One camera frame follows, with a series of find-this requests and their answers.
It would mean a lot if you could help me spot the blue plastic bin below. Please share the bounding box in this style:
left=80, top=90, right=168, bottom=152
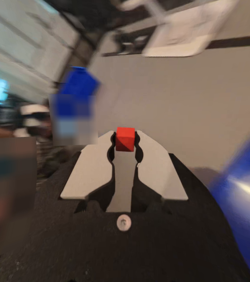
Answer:
left=208, top=122, right=250, bottom=282
left=58, top=66, right=101, bottom=98

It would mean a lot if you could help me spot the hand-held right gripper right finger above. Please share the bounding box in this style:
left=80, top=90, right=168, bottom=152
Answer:
left=133, top=130, right=189, bottom=201

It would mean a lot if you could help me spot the red wooden cube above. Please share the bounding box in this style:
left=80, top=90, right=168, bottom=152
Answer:
left=115, top=127, right=136, bottom=152

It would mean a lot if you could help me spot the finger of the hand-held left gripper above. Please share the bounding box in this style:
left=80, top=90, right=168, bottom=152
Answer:
left=20, top=104, right=50, bottom=116

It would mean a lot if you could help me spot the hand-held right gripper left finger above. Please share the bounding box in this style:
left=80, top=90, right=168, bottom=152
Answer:
left=59, top=130, right=116, bottom=200

